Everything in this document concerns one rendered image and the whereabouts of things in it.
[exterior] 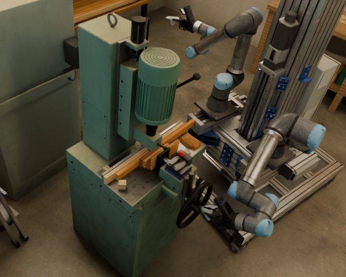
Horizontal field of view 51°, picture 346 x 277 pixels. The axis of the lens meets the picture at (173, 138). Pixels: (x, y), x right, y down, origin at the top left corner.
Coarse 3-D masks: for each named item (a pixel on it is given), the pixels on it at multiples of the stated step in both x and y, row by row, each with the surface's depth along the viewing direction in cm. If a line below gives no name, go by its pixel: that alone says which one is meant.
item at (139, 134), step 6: (138, 126) 182; (144, 126) 183; (138, 132) 180; (144, 132) 180; (156, 132) 181; (138, 138) 182; (144, 138) 179; (150, 138) 177; (156, 138) 178; (144, 144) 181; (150, 144) 178; (156, 144) 179; (150, 150) 180
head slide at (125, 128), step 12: (132, 60) 161; (120, 72) 161; (132, 72) 156; (120, 84) 165; (132, 84) 160; (120, 96) 169; (132, 96) 165; (120, 108) 174; (132, 108) 171; (120, 120) 179; (132, 120) 176; (120, 132) 184; (132, 132) 182
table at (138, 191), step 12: (180, 144) 202; (204, 144) 205; (192, 156) 196; (156, 168) 186; (132, 180) 178; (144, 180) 179; (156, 180) 180; (108, 192) 176; (120, 192) 172; (132, 192) 173; (144, 192) 174; (156, 192) 182; (168, 192) 181; (180, 192) 181; (132, 204) 168
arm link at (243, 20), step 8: (240, 16) 205; (248, 16) 205; (232, 24) 206; (240, 24) 204; (248, 24) 205; (216, 32) 216; (224, 32) 211; (232, 32) 208; (240, 32) 207; (200, 40) 228; (208, 40) 221; (216, 40) 217; (224, 40) 216; (192, 48) 231; (200, 48) 228; (208, 48) 226; (192, 56) 233
